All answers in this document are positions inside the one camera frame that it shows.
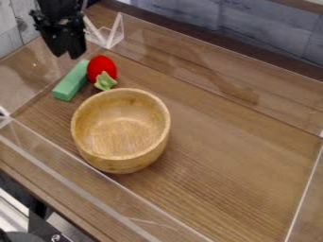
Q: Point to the black metal bracket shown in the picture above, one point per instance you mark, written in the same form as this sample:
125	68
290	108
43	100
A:
40	228

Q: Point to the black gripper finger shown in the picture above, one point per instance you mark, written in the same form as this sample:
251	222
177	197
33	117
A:
52	37
75	44

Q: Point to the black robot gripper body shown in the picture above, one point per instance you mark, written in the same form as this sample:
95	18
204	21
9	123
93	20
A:
65	19

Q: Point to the clear acrylic tray enclosure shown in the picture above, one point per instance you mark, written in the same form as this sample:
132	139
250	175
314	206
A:
199	151

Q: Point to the light wooden bowl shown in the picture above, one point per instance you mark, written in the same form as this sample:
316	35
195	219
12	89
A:
120	128

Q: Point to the green mat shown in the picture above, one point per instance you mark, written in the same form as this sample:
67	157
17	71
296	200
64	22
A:
71	83

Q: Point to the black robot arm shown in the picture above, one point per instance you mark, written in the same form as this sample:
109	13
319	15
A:
51	6

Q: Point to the red plush fruit green stem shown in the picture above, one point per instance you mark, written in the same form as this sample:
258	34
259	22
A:
101	72

